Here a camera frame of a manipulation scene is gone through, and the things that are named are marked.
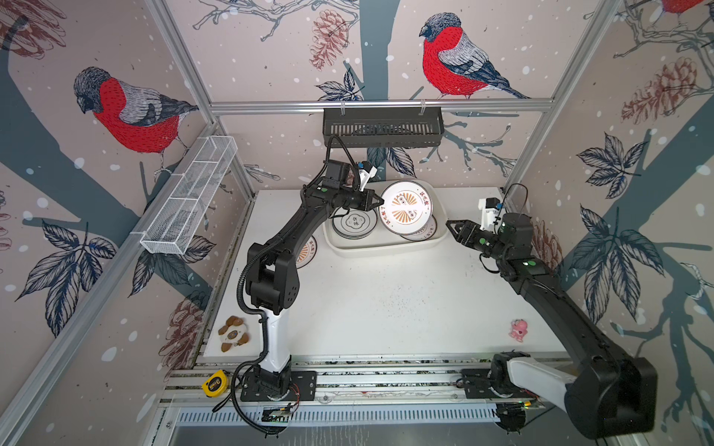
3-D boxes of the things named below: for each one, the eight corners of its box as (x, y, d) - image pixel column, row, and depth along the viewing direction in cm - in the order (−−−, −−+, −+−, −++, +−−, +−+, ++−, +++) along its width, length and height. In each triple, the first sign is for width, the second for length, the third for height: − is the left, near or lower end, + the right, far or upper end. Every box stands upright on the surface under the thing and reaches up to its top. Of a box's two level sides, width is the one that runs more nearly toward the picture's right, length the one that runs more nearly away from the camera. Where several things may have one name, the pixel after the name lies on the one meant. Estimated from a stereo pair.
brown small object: (226, 354, 81) (221, 351, 78) (220, 327, 86) (216, 323, 83) (249, 342, 83) (246, 338, 80) (243, 316, 88) (239, 312, 86)
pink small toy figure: (508, 336, 83) (510, 334, 81) (512, 318, 86) (515, 316, 85) (522, 343, 82) (525, 341, 80) (526, 325, 85) (529, 323, 83)
